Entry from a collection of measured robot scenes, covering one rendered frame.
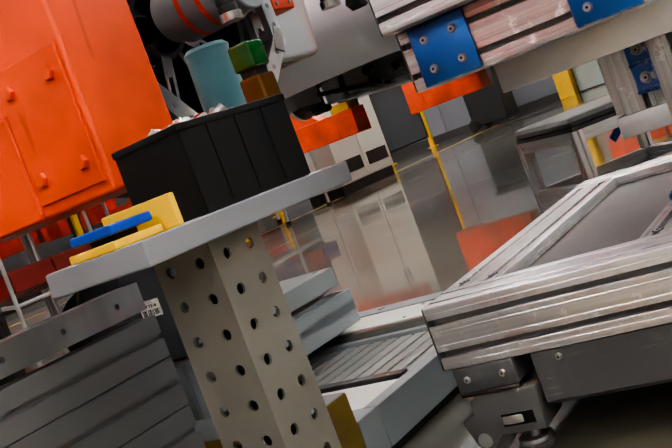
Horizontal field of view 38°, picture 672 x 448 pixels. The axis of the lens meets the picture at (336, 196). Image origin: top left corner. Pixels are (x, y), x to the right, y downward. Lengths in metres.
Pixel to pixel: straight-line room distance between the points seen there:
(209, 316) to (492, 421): 0.41
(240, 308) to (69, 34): 0.46
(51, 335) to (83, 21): 0.44
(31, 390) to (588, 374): 0.70
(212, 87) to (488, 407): 0.84
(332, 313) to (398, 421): 0.62
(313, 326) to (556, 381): 0.89
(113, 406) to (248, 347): 0.27
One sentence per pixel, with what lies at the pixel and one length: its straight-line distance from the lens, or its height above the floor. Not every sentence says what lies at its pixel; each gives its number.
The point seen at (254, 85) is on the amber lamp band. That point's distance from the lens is 1.43.
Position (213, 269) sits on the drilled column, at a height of 0.38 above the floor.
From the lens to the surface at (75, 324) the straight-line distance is 1.39.
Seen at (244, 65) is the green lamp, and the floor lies 0.63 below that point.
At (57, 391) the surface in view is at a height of 0.30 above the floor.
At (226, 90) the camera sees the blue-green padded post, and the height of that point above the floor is 0.64.
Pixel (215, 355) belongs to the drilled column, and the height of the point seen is 0.28.
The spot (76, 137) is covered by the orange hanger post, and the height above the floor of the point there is 0.61.
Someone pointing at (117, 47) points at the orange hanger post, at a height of 0.72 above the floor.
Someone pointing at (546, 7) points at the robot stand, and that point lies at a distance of 1.36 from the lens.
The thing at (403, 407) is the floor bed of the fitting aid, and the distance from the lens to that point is 1.61.
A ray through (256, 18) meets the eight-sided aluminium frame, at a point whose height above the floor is 0.81.
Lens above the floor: 0.47
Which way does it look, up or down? 2 degrees down
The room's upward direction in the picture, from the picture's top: 21 degrees counter-clockwise
